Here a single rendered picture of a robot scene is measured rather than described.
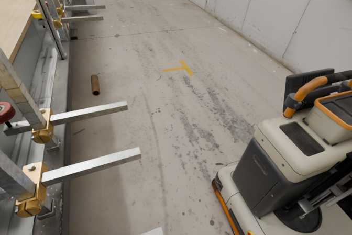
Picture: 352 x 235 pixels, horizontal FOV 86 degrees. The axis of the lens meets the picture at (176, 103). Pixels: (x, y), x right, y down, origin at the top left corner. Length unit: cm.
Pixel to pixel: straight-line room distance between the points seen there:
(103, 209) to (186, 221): 55
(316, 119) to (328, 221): 68
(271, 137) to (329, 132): 19
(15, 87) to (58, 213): 40
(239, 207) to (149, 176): 67
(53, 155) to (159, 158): 90
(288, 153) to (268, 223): 53
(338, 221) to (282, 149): 71
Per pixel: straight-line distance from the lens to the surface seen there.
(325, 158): 87
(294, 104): 87
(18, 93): 73
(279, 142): 83
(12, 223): 93
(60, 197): 80
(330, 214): 145
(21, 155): 108
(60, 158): 88
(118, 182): 154
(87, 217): 151
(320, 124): 90
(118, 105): 82
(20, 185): 62
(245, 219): 123
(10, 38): 137
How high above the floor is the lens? 137
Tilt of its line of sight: 43 degrees down
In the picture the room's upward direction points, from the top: 4 degrees clockwise
